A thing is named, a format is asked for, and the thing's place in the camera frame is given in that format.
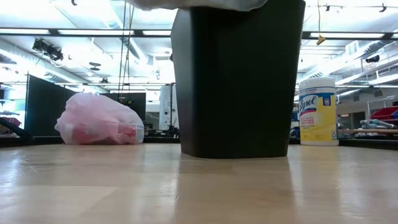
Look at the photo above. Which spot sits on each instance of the translucent pink trash bag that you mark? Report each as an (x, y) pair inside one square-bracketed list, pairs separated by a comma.
[(93, 115)]

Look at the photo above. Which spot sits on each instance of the grey trash bag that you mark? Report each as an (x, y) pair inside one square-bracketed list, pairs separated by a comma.
[(217, 4)]

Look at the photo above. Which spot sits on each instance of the black plastic trash bin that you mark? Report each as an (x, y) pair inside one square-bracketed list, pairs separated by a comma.
[(236, 93)]

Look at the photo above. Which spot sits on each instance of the white cylindrical tank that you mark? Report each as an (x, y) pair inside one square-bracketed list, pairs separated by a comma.
[(166, 105)]

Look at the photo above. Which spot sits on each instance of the low black partition panel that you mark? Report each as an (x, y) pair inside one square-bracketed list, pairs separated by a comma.
[(136, 101)]

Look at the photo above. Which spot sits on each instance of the yellow Lysol wipes canister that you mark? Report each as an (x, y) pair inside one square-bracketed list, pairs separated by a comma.
[(317, 121)]

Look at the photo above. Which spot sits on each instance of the long ceiling light strip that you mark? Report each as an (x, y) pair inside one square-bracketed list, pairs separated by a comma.
[(93, 32), (342, 35)]

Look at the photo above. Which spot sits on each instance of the hanging yellow tag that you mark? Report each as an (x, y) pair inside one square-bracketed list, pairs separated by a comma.
[(321, 40)]

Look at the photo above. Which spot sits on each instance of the wide black partition panel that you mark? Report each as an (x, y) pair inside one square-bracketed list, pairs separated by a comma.
[(46, 105)]

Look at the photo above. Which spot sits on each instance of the black ceiling device cluster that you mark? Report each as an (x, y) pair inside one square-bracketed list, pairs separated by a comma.
[(53, 53)]

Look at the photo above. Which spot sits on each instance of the wooden workbench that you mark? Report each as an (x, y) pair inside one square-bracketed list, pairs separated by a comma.
[(367, 131)]

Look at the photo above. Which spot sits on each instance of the blue grey cloth rolls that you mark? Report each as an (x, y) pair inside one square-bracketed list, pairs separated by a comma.
[(376, 124)]

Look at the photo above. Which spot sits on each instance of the red blue storage bins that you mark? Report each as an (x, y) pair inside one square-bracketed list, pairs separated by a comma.
[(385, 112)]

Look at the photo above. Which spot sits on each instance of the black ceiling camera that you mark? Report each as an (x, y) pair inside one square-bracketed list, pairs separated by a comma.
[(372, 59)]

